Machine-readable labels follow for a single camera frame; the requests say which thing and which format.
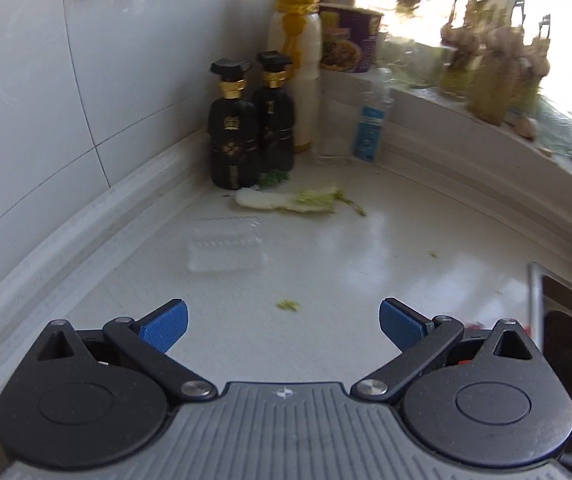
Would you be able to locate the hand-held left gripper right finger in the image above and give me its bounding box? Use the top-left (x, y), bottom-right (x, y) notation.
top-left (350, 298), bottom-right (564, 404)

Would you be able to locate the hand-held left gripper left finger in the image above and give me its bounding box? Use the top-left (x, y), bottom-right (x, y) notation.
top-left (11, 298), bottom-right (218, 404)

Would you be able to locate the clear ribbed plastic tray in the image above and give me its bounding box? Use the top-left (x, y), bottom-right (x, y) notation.
top-left (187, 214), bottom-right (267, 275)

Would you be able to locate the white counter backsplash strip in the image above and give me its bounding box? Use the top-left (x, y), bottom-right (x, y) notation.
top-left (0, 127), bottom-right (217, 378)

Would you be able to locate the steel sink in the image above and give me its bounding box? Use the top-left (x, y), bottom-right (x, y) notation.
top-left (526, 261), bottom-right (572, 361)

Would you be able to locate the cabbage piece white stem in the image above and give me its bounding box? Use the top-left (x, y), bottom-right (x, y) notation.
top-left (235, 185), bottom-right (367, 217)

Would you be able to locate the small green leaf sprig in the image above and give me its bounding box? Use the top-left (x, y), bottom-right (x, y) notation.
top-left (258, 170), bottom-right (291, 190)

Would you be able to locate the clear bottle blue label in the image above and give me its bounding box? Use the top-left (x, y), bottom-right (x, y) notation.
top-left (351, 66), bottom-right (395, 163)

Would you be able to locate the clear plastic container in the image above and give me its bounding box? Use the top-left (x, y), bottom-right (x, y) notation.
top-left (316, 95), bottom-right (355, 167)

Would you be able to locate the black bottle gold collar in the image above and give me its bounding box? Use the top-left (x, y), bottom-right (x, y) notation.
top-left (208, 58), bottom-right (261, 190)
top-left (252, 50), bottom-right (297, 173)

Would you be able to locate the white window sill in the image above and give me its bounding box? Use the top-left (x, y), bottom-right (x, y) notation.
top-left (321, 67), bottom-right (572, 211)

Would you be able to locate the loose garlic bulb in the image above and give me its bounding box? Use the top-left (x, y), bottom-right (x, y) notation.
top-left (513, 115), bottom-right (537, 140)

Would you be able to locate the white bottle yellow cap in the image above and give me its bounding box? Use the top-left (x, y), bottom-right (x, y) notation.
top-left (267, 0), bottom-right (323, 154)

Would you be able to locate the large garlic bunch in jar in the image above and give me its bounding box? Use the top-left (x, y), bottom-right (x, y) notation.
top-left (468, 0), bottom-right (551, 126)

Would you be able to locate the small garlic bunch in jar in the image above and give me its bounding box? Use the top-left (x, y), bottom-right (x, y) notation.
top-left (438, 0), bottom-right (484, 101)

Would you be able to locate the purple instant noodle cup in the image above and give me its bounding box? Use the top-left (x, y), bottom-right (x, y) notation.
top-left (318, 3), bottom-right (385, 74)

